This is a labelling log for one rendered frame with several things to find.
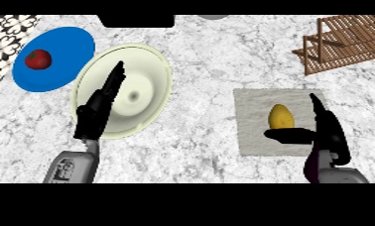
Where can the cream round plate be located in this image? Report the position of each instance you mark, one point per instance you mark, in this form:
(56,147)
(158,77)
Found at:
(142,84)

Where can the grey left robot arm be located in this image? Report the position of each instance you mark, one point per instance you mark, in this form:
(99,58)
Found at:
(73,167)

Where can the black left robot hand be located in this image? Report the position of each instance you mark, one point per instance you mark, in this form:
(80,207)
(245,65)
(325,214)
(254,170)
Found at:
(99,104)

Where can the black appliance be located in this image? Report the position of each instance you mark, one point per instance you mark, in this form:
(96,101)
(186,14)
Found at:
(136,21)

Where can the black and white patterned cloth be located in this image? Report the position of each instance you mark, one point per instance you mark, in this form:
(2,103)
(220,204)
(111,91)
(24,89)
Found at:
(12,38)

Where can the blue round plate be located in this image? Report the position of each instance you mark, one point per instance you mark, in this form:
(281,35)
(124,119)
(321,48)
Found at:
(64,64)

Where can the brown wooden tiered shelf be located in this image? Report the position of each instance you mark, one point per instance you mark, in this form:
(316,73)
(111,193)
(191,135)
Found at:
(337,45)

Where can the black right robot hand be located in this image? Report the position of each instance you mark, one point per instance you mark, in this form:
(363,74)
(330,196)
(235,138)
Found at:
(332,131)

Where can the grey round object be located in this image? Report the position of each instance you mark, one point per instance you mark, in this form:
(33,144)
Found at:
(213,17)

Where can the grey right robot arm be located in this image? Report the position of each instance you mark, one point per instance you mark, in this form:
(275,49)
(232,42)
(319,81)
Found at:
(332,172)

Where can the yellow lemon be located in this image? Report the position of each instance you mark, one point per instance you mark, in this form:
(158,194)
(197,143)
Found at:
(281,117)

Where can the grey placemat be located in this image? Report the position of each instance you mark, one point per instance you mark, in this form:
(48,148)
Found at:
(259,137)

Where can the red tomato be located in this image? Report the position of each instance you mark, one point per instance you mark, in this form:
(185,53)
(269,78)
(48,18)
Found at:
(37,59)

